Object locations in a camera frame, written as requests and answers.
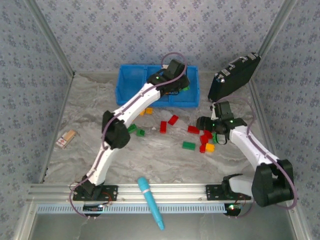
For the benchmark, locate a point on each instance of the green lego brick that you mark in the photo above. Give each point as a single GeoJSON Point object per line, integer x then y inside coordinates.
{"type": "Point", "coordinates": [140, 132]}
{"type": "Point", "coordinates": [132, 128]}
{"type": "Point", "coordinates": [188, 145]}
{"type": "Point", "coordinates": [186, 88]}
{"type": "Point", "coordinates": [214, 138]}

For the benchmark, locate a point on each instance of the grey metal base panel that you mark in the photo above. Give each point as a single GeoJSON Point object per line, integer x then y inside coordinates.
{"type": "Point", "coordinates": [125, 225]}

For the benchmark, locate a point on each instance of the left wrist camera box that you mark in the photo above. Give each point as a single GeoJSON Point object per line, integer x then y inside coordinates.
{"type": "Point", "coordinates": [176, 67]}

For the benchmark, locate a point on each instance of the black hard carrying case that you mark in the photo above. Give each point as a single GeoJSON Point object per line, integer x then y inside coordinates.
{"type": "Point", "coordinates": [232, 77]}

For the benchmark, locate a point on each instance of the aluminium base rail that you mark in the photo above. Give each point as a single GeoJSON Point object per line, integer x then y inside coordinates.
{"type": "Point", "coordinates": [175, 192]}

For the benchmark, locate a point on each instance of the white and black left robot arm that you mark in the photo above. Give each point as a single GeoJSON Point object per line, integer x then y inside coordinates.
{"type": "Point", "coordinates": [142, 100]}

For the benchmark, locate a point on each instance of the small controller circuit board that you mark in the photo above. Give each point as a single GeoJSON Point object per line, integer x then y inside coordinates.
{"type": "Point", "coordinates": [232, 207]}
{"type": "Point", "coordinates": [92, 208]}

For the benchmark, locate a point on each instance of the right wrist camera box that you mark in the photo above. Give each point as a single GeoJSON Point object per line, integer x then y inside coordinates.
{"type": "Point", "coordinates": [223, 110]}

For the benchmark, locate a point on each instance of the blue three-compartment plastic bin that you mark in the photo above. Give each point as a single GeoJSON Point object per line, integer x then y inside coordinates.
{"type": "Point", "coordinates": [130, 82]}

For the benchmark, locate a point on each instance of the red lego brick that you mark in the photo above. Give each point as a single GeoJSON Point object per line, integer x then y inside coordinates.
{"type": "Point", "coordinates": [193, 129]}
{"type": "Point", "coordinates": [163, 127]}
{"type": "Point", "coordinates": [173, 120]}
{"type": "Point", "coordinates": [203, 139]}
{"type": "Point", "coordinates": [208, 134]}
{"type": "Point", "coordinates": [202, 148]}

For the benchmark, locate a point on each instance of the aluminium table side rail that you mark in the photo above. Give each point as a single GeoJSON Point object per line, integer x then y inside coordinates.
{"type": "Point", "coordinates": [262, 112]}
{"type": "Point", "coordinates": [62, 112]}

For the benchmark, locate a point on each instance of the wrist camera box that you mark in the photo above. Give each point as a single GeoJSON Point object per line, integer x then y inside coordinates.
{"type": "Point", "coordinates": [223, 110]}
{"type": "Point", "coordinates": [176, 67]}

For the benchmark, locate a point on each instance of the light blue marker pen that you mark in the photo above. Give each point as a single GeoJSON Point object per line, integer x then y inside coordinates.
{"type": "Point", "coordinates": [147, 195]}

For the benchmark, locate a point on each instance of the aluminium frame corner post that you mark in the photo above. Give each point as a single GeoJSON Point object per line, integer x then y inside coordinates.
{"type": "Point", "coordinates": [50, 37]}
{"type": "Point", "coordinates": [277, 22]}

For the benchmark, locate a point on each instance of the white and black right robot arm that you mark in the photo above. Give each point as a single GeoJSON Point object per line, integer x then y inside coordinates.
{"type": "Point", "coordinates": [250, 147]}

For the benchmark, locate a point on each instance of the orange lego brick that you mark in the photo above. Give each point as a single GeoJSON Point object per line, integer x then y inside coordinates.
{"type": "Point", "coordinates": [149, 111]}
{"type": "Point", "coordinates": [142, 113]}
{"type": "Point", "coordinates": [210, 147]}

